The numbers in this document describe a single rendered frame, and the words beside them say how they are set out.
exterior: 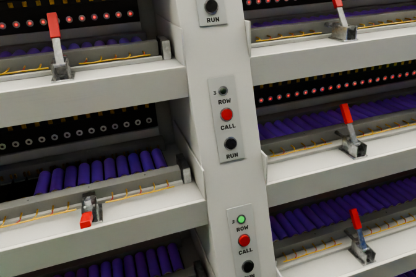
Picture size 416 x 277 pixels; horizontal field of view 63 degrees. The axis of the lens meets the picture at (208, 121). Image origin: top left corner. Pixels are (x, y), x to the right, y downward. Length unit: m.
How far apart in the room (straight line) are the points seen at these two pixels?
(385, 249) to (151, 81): 0.52
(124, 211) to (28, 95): 0.20
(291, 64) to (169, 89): 0.19
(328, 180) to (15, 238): 0.46
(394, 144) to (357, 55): 0.18
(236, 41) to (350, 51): 0.20
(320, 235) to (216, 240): 0.24
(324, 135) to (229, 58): 0.25
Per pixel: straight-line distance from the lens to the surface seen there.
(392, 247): 0.75
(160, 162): 0.56
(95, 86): 0.46
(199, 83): 0.47
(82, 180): 0.56
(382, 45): 0.63
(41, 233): 0.52
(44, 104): 0.47
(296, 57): 0.54
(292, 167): 0.57
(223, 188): 0.50
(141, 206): 0.51
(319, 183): 0.58
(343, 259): 0.70
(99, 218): 0.50
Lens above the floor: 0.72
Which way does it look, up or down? 8 degrees down
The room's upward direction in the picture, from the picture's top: 8 degrees counter-clockwise
